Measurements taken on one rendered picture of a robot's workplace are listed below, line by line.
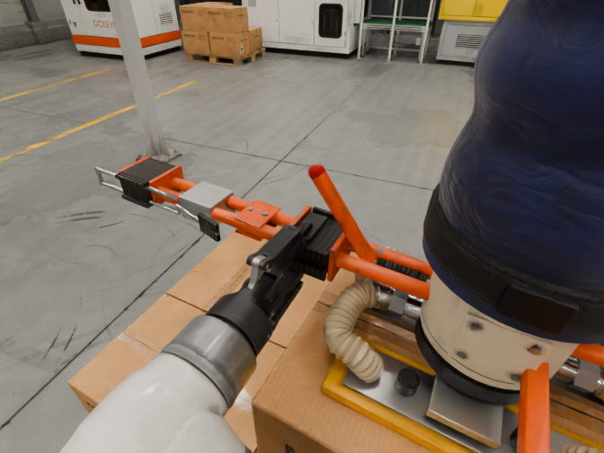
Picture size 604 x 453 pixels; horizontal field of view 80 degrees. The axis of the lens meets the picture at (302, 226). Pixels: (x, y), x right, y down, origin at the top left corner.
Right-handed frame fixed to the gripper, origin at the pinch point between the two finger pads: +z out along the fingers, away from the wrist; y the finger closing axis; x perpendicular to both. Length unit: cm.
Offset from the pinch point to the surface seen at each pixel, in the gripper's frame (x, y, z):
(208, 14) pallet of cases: -463, 43, 529
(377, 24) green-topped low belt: -210, 62, 702
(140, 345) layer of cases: -60, 66, 0
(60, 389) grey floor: -116, 120, -13
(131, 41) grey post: -249, 18, 181
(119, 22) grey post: -254, 5, 178
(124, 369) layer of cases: -57, 66, -9
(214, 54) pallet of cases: -458, 105, 525
